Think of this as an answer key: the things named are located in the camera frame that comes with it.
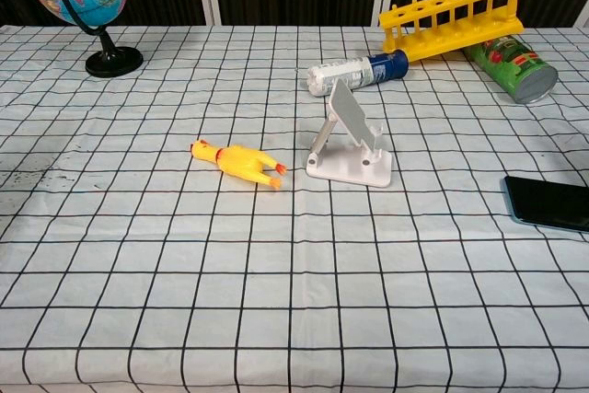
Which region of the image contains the black smartphone with blue edge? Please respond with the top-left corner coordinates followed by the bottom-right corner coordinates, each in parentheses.
top-left (501, 175), bottom-right (589, 234)

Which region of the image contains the white plastic holder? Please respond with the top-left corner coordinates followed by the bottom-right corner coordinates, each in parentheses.
top-left (306, 77), bottom-right (394, 189)

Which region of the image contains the yellow rubber chicken toy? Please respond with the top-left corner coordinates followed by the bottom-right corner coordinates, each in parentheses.
top-left (189, 138), bottom-right (289, 191)

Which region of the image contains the white black-checkered tablecloth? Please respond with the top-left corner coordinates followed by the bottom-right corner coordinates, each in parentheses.
top-left (0, 23), bottom-right (589, 393)

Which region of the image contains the white bottle with blue cap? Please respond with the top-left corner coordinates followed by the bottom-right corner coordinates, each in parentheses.
top-left (306, 49), bottom-right (410, 98)

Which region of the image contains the yellow test tube rack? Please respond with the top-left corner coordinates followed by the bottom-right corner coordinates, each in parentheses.
top-left (378, 0), bottom-right (527, 64)

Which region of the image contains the green printed cylindrical can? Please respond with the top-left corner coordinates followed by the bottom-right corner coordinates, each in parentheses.
top-left (462, 35), bottom-right (559, 105)

